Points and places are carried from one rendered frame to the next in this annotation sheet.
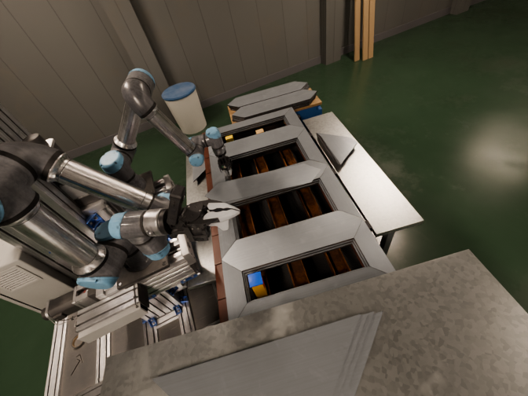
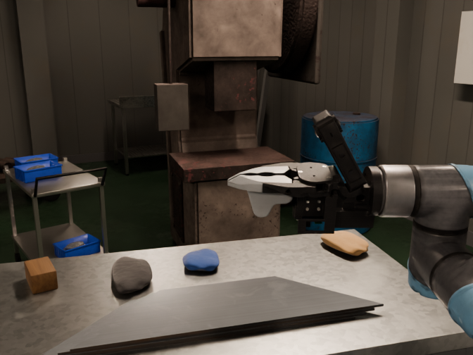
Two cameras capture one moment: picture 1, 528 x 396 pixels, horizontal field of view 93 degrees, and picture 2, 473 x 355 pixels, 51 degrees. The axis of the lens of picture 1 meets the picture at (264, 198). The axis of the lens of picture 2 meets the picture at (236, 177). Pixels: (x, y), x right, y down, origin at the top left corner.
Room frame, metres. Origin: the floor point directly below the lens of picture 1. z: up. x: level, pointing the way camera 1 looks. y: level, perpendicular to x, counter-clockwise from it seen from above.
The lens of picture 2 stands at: (1.09, -0.07, 1.64)
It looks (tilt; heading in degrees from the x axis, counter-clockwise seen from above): 15 degrees down; 167
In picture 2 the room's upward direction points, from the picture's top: straight up
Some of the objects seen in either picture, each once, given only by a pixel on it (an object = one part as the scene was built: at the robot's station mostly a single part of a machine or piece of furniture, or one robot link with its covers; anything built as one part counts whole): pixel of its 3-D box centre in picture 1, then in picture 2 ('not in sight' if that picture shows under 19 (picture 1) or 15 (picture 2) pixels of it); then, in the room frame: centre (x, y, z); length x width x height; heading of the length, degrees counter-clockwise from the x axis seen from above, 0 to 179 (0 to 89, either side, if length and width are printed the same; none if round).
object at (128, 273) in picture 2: not in sight; (131, 272); (-0.11, -0.08, 1.06); 0.20 x 0.10 x 0.03; 4
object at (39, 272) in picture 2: not in sight; (41, 274); (-0.13, -0.30, 1.07); 0.10 x 0.06 x 0.05; 19
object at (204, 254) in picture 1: (200, 199); not in sight; (1.31, 0.45, 0.66); 1.30 x 0.20 x 0.03; 1
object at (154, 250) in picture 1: (153, 238); (440, 260); (0.51, 0.37, 1.33); 0.11 x 0.08 x 0.11; 167
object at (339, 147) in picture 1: (339, 144); not in sight; (1.39, -0.62, 0.77); 0.45 x 0.20 x 0.04; 1
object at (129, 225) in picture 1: (133, 225); (444, 193); (0.49, 0.37, 1.43); 0.11 x 0.08 x 0.09; 77
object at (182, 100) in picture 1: (186, 109); not in sight; (3.59, 0.75, 0.29); 0.48 x 0.48 x 0.58
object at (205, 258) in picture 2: not in sight; (200, 260); (-0.14, 0.11, 1.06); 0.12 x 0.10 x 0.03; 178
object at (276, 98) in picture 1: (271, 100); not in sight; (2.15, -0.30, 0.82); 0.80 x 0.40 x 0.06; 91
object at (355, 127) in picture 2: not in sight; (336, 170); (-2.93, 1.77, 0.51); 0.68 x 0.68 x 1.02
